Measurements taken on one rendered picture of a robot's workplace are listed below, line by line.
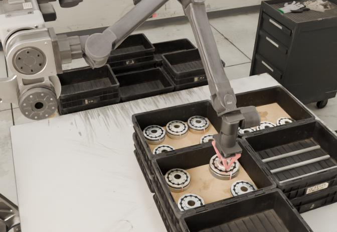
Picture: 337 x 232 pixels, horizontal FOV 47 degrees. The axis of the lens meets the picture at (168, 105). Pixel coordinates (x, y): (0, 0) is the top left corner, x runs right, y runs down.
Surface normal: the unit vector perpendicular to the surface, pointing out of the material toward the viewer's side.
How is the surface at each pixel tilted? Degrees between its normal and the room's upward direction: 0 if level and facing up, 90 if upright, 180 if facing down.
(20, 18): 0
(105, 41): 43
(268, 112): 0
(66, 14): 90
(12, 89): 90
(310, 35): 90
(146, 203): 0
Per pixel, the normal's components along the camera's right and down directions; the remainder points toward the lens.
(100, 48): 0.27, -0.22
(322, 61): 0.37, 0.55
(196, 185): 0.02, -0.81
